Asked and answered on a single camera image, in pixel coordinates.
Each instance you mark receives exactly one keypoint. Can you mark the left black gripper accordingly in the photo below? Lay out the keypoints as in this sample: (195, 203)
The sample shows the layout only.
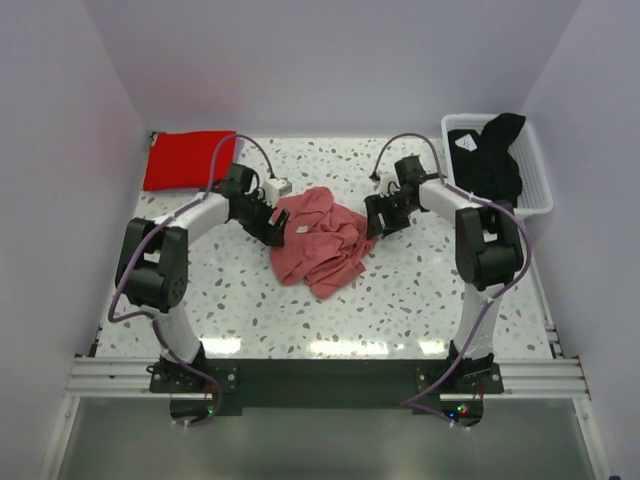
(272, 235)

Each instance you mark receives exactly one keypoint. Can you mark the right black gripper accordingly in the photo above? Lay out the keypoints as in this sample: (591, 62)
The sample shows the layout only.
(375, 205)

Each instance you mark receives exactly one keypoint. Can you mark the pink t shirt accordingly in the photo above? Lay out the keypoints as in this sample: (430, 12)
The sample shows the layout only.
(324, 243)

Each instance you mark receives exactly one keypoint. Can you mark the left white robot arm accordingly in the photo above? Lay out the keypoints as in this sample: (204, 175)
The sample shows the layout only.
(152, 272)

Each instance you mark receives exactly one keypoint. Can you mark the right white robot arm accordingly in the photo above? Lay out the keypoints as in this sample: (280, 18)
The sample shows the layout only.
(492, 251)

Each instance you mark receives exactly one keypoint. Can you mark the black t shirt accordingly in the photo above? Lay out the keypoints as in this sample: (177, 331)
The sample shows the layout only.
(482, 163)

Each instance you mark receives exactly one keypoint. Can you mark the folded red t shirt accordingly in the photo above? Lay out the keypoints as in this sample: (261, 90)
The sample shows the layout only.
(183, 160)

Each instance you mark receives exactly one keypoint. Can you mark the white plastic basket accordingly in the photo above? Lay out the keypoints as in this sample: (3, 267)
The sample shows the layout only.
(536, 198)

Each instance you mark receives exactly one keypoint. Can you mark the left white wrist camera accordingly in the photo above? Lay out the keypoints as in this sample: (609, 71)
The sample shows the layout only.
(276, 188)

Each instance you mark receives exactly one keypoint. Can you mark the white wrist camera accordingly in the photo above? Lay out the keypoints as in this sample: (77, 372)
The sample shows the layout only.
(276, 188)
(386, 183)

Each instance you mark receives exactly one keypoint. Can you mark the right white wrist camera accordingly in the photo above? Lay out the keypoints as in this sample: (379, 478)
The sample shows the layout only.
(386, 183)

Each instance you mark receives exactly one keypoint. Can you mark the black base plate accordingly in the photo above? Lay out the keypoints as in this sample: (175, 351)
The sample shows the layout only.
(228, 387)

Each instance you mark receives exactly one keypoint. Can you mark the aluminium rail frame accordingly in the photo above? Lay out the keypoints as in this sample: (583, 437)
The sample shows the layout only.
(110, 426)

